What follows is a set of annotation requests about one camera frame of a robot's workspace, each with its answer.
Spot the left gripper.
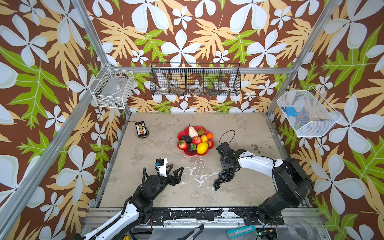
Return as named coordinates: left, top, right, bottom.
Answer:
left=150, top=163, right=183, bottom=201

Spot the black fake grape bunch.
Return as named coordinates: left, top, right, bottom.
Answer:
left=213, top=168, right=236, bottom=191

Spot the yellow fake lemon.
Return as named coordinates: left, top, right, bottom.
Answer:
left=196, top=142, right=209, bottom=155

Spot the small orange-yellow fruit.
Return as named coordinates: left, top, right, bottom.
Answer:
left=201, top=135, right=208, bottom=142

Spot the red fake pomegranate piece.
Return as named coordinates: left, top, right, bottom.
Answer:
left=192, top=136, right=202, bottom=146

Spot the brown fake fig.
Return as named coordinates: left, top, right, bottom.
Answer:
left=198, top=128, right=206, bottom=136

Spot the cream fake garlic bulb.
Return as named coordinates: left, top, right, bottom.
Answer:
left=188, top=126, right=199, bottom=138

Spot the dark fake avocado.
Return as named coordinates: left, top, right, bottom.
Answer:
left=181, top=135, right=193, bottom=145

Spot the red fake strawberry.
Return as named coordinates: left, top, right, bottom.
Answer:
left=178, top=140, right=188, bottom=150

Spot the dark purple passion fruit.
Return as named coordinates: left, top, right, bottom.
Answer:
left=187, top=144, right=197, bottom=155

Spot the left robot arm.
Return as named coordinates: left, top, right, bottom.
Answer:
left=73, top=165, right=184, bottom=240

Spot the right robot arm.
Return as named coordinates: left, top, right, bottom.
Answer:
left=213, top=142, right=315, bottom=225

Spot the red flower-shaped fruit bowl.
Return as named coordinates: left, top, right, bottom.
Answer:
left=177, top=126, right=215, bottom=156

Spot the black charger board with connectors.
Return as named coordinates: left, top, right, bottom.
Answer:
left=135, top=121, right=149, bottom=139

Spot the teal box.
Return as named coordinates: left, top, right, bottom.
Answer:
left=226, top=226, right=256, bottom=239

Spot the blue object in basket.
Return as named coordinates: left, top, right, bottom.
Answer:
left=284, top=107, right=298, bottom=117

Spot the white mesh basket right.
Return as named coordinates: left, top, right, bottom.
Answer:
left=277, top=87, right=342, bottom=138

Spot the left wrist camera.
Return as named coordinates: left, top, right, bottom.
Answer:
left=155, top=158, right=168, bottom=178

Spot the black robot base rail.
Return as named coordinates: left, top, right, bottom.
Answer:
left=143, top=207, right=285, bottom=226

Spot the black wire basket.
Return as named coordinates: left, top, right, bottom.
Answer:
left=149, top=63, right=242, bottom=96

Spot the white wire basket left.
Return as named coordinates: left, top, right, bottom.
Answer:
left=90, top=64, right=135, bottom=110

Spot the aluminium right corner frame post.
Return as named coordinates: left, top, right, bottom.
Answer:
left=267, top=0, right=339, bottom=117

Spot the aluminium corner frame post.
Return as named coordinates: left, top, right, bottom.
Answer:
left=267, top=0, right=339, bottom=117
left=72, top=1, right=132, bottom=117

